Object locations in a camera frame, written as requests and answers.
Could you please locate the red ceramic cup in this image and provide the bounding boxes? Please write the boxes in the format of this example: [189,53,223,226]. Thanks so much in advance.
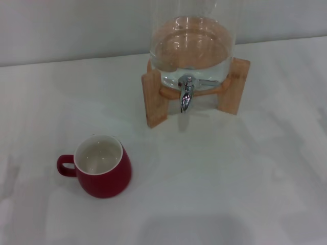
[56,134,133,199]

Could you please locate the chrome faucet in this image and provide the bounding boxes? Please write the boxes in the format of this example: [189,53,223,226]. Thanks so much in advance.
[177,73,220,113]

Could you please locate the wooden dispenser stand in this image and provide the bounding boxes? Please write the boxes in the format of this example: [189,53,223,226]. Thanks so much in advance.
[141,57,250,128]

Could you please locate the clear glass water dispenser jar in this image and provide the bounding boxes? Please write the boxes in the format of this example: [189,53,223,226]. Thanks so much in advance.
[149,0,237,90]

